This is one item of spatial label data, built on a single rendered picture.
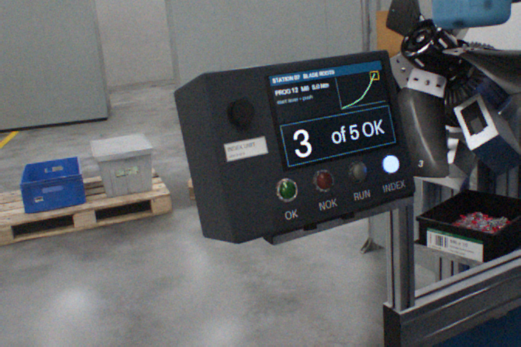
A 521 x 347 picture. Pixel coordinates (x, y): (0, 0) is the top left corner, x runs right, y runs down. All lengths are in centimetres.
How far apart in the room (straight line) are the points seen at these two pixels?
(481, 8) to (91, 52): 777
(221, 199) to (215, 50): 613
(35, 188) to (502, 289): 332
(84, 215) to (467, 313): 318
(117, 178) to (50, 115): 451
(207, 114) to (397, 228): 36
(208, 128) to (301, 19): 636
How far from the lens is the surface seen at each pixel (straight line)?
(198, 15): 667
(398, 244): 82
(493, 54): 132
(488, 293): 100
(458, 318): 96
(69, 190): 393
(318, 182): 62
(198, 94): 60
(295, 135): 62
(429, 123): 135
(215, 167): 59
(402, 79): 151
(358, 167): 65
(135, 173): 394
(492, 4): 56
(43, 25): 826
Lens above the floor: 131
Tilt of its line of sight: 14 degrees down
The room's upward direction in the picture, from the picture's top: 5 degrees counter-clockwise
